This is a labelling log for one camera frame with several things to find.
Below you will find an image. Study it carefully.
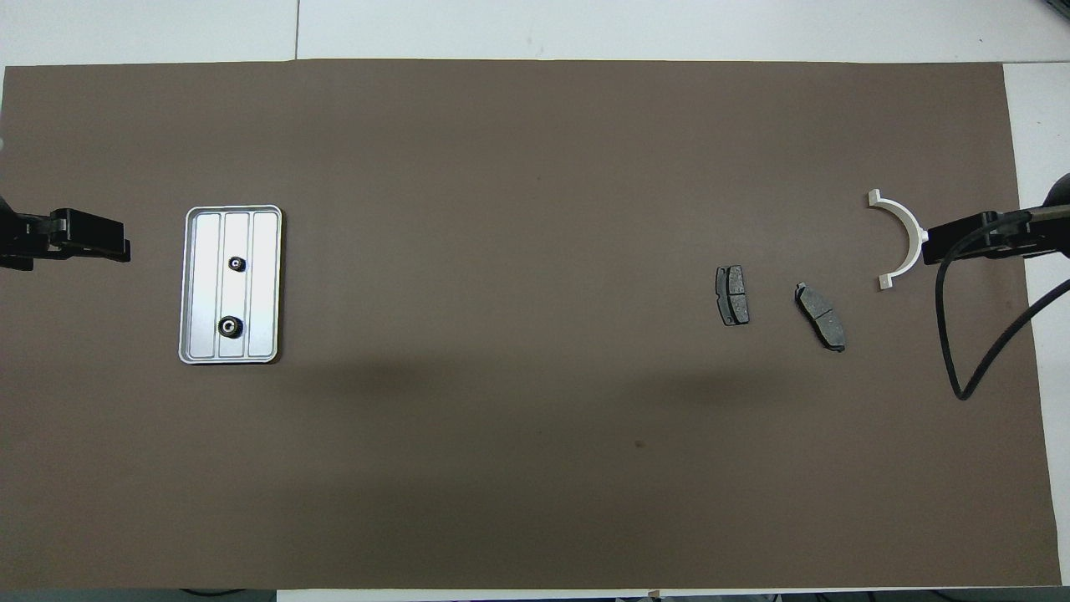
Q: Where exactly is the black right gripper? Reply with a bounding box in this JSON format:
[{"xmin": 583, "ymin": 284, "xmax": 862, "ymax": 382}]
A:
[{"xmin": 922, "ymin": 171, "xmax": 1070, "ymax": 267}]

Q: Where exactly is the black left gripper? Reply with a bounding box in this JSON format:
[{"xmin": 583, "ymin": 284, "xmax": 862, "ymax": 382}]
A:
[{"xmin": 0, "ymin": 196, "xmax": 132, "ymax": 270}]

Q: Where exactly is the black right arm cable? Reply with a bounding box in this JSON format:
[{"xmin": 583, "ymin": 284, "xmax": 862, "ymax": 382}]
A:
[{"xmin": 936, "ymin": 209, "xmax": 1070, "ymax": 400}]

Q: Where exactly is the white half ring bracket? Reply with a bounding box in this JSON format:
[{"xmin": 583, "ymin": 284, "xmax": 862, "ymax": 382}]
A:
[{"xmin": 867, "ymin": 189, "xmax": 930, "ymax": 292}]

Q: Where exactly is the curved dark brake pad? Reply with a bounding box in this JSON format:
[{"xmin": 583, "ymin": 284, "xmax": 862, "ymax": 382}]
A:
[{"xmin": 794, "ymin": 282, "xmax": 847, "ymax": 353}]

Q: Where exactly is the brown table mat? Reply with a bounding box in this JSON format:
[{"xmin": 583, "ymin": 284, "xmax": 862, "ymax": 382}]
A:
[{"xmin": 0, "ymin": 59, "xmax": 1062, "ymax": 590}]

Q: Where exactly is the silver metal tray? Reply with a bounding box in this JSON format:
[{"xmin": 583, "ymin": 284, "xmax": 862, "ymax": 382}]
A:
[{"xmin": 178, "ymin": 205, "xmax": 283, "ymax": 365}]

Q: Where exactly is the rectangular dark brake pad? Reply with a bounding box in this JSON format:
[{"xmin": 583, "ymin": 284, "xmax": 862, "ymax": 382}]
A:
[{"xmin": 715, "ymin": 265, "xmax": 751, "ymax": 327}]

